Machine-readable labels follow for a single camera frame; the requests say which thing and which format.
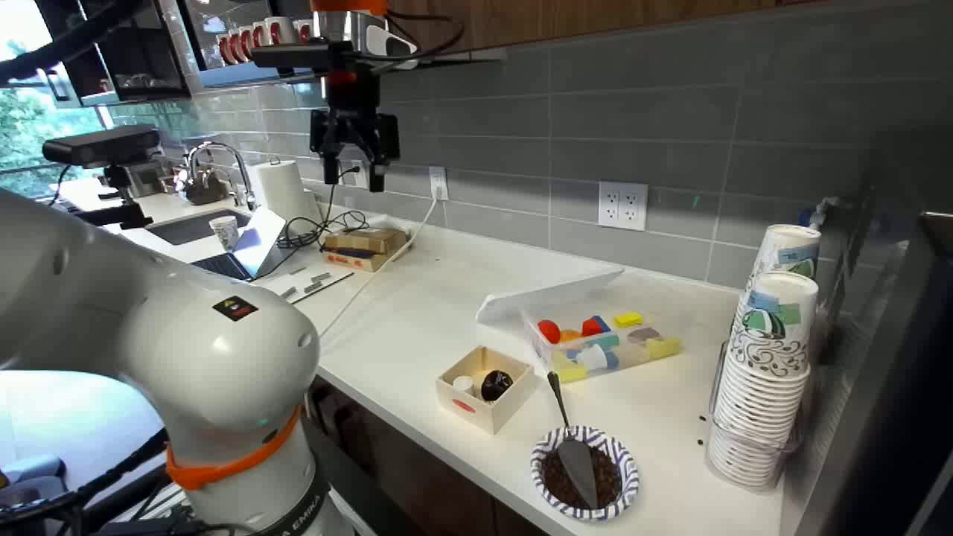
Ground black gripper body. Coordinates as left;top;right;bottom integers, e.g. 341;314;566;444
307;64;403;164

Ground blue patterned paper bowl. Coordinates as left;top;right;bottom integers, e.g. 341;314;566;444
528;423;644;523

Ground wooden tray with items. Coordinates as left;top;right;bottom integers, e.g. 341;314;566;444
318;222;416;274

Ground red and white mug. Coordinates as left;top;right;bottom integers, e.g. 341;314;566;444
266;13;298;49
218;27;246;69
240;19;270;58

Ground open laptop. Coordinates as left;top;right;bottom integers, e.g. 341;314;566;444
194;205;292;283

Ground metal sink faucet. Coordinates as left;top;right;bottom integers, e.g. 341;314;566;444
179;136;258;211

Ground grey pens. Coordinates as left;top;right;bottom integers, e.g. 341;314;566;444
276;267;356;304

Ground red toy ball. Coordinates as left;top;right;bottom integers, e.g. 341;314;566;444
534;314;566;347

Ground small wooden box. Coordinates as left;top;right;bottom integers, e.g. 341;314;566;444
435;341;539;436

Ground black round object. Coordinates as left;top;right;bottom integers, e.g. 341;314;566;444
478;365;514;404

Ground wooden upper cabinet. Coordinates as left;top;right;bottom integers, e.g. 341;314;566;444
388;0;953;57

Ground clear plastic toy container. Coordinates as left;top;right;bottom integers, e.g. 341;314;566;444
522;305;688;387

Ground metal spoon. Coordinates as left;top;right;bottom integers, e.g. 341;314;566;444
545;369;602;511

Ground brown coffee beans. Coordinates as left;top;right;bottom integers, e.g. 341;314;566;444
539;439;626;511

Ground patterned paper cup stack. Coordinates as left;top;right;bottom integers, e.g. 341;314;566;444
751;219;825;286
703;271;822;493

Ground dark coffee machine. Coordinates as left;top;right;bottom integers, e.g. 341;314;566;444
778;146;953;536

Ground white wall outlet with plug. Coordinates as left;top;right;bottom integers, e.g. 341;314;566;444
425;164;452;208

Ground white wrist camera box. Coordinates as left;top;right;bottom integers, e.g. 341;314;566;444
353;7;422;64

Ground white power cable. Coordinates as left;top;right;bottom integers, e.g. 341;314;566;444
313;191;441;345

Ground grey wall shelf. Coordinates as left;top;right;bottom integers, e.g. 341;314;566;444
188;39;334;94

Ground black camera on stand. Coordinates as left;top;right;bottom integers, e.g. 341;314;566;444
38;121;163;232

